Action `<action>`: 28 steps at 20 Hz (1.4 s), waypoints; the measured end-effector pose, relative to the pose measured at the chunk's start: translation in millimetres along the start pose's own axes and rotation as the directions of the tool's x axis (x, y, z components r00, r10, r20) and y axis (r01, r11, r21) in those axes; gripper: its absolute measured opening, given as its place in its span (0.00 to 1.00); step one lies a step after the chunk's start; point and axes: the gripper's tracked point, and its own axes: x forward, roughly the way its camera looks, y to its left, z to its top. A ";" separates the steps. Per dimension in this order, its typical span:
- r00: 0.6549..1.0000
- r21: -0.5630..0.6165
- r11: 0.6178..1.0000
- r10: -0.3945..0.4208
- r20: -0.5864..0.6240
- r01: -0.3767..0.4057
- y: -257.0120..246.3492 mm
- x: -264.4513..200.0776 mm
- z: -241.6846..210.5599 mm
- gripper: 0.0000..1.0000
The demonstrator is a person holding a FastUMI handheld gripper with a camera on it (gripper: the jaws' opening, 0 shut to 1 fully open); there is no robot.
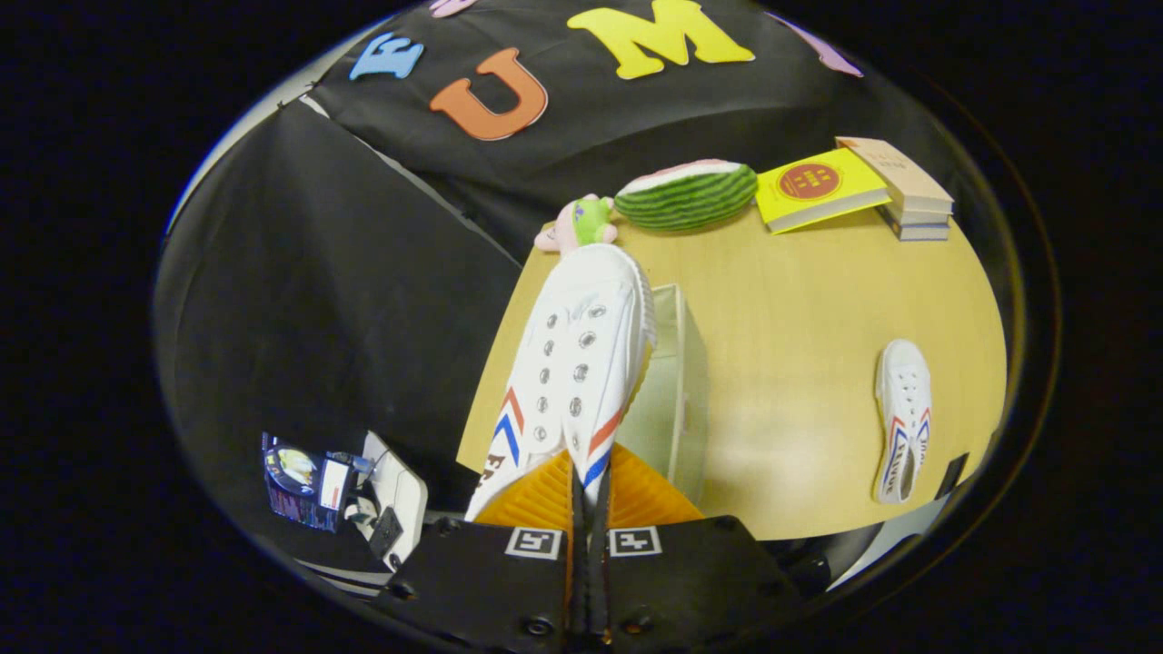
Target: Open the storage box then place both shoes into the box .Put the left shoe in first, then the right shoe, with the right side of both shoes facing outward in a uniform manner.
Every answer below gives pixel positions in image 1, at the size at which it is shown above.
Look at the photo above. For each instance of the watermelon slice plush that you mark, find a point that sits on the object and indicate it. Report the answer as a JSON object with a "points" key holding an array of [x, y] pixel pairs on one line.
{"points": [[686, 200]]}

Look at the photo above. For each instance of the black backdrop cloth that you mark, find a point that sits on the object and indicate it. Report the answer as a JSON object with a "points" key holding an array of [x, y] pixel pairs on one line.
{"points": [[318, 300]]}

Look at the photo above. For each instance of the pink and green plush toy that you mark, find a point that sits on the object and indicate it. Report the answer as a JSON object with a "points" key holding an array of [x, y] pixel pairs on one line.
{"points": [[591, 221]]}

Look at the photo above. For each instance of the tan cover book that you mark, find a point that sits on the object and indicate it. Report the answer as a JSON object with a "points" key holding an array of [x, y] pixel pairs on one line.
{"points": [[899, 173]]}

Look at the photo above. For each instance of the blue printed packaging box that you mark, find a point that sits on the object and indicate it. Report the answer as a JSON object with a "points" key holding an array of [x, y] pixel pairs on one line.
{"points": [[304, 481]]}

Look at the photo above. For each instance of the beige fabric storage box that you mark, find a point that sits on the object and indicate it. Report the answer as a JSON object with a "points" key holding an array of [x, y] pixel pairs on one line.
{"points": [[681, 400]]}

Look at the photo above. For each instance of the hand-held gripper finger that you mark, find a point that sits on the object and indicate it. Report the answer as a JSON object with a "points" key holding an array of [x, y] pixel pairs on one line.
{"points": [[579, 595], [599, 595]]}

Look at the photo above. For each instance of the white striped canvas shoe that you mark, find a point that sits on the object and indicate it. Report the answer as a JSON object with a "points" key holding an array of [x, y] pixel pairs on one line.
{"points": [[904, 391], [581, 345]]}

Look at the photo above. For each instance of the white book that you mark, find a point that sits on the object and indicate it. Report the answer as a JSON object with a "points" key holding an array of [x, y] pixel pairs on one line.
{"points": [[922, 218]]}

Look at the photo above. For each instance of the yellow book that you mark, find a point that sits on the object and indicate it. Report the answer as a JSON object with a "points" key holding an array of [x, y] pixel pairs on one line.
{"points": [[818, 191]]}

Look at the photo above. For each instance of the grey blue book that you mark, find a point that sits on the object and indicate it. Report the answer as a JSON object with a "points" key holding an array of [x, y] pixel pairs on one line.
{"points": [[922, 233]]}

